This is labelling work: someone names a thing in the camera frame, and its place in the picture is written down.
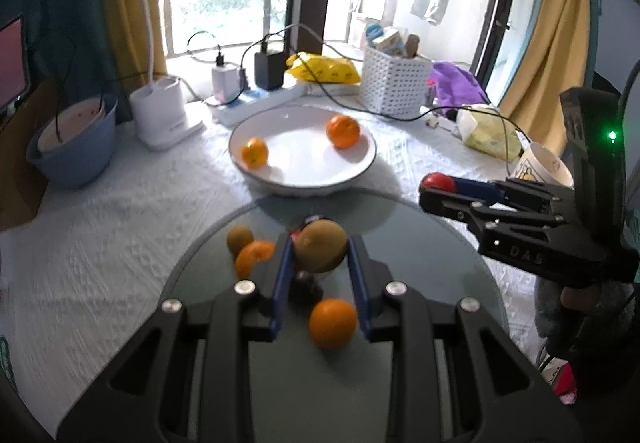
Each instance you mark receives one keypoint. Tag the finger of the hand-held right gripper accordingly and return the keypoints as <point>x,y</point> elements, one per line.
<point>450,207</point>
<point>492,192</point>

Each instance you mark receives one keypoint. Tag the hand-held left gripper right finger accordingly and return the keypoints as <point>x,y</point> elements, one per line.
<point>359,283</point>

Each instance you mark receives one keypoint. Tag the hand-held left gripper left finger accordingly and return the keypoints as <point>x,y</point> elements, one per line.
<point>281,283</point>

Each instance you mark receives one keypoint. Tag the dark plum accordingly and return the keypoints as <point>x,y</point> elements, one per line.
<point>306,288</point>

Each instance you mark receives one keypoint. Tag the red round fruit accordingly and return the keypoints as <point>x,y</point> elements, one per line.
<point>296,236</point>
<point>436,182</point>

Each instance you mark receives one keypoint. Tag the large brown kiwi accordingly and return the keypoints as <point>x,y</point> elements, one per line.
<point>320,245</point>

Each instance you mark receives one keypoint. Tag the small brown kiwi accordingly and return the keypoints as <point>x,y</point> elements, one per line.
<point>239,239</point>

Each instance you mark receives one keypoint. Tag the round grey glass tray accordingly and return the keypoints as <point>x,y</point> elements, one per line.
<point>425,263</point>

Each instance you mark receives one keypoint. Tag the white plate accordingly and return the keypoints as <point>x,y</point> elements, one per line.
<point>300,163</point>

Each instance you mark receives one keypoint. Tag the person's right forearm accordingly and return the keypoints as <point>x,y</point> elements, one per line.
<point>600,318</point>

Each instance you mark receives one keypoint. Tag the person's right hand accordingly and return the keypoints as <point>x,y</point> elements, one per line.
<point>572,297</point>

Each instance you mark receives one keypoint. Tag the printed paper cup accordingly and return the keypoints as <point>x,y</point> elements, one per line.
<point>542,165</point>

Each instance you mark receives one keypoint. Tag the pale yellow tissue pack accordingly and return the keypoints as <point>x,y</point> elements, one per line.
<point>487,133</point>

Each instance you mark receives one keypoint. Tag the small white plug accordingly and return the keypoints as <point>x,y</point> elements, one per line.
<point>435,122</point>

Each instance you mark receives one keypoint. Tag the purple cloth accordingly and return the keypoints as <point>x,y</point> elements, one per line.
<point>457,85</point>

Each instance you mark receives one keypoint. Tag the small orange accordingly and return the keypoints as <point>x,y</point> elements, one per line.
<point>255,153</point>

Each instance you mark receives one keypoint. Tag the white woven basket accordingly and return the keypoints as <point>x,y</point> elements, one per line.
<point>392,83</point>

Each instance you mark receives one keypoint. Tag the white textured tablecloth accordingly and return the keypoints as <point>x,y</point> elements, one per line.
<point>125,223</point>

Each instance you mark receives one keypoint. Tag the small carton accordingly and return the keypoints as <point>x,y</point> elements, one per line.
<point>392,43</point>

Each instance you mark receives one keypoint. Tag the yellow curtain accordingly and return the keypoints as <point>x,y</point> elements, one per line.
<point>550,23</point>
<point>125,23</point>

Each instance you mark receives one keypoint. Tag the red and white packet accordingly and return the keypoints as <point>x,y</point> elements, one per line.
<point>562,380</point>

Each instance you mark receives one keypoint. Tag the yellow snack bag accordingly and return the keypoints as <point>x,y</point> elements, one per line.
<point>330,70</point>

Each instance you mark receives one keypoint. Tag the white power strip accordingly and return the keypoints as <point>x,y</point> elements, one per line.
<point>270,100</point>

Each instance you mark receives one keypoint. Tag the blue and white round container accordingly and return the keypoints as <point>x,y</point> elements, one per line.
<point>374,30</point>

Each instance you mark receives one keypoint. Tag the white desk lamp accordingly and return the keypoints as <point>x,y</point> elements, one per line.
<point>160,118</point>

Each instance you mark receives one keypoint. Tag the white charger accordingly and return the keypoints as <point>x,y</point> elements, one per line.
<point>225,85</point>

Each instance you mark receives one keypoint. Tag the black charger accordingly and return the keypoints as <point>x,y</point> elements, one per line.
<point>269,70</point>

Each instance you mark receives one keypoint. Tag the blue basin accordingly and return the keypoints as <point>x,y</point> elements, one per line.
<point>65,168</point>

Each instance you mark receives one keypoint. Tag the tablet screen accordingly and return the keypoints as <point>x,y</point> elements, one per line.
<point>10,63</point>

